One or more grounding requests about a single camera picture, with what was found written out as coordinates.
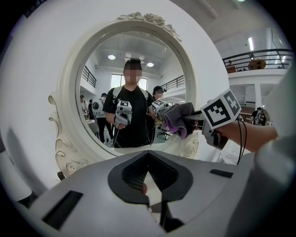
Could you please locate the grey and purple cloth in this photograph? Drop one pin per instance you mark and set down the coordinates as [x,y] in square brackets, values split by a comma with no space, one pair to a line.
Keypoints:
[178,118]

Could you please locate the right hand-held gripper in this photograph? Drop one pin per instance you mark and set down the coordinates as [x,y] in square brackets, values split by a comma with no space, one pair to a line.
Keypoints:
[219,111]

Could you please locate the person's right forearm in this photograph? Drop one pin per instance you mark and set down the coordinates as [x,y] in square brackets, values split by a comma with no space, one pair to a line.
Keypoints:
[249,135]

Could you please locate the white ornate vanity mirror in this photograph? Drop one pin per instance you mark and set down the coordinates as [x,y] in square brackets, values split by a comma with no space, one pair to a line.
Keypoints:
[68,83]

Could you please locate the black balcony railing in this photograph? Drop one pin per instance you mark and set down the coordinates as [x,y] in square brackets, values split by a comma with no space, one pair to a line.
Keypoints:
[259,55]

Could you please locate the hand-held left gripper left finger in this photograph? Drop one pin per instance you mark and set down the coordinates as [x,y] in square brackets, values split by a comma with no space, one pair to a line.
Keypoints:
[92,189]

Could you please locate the rectangular ceiling light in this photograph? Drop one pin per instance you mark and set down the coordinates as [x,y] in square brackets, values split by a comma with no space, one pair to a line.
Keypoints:
[251,44]

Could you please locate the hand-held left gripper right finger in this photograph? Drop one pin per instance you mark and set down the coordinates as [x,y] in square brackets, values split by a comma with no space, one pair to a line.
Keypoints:
[208,189]

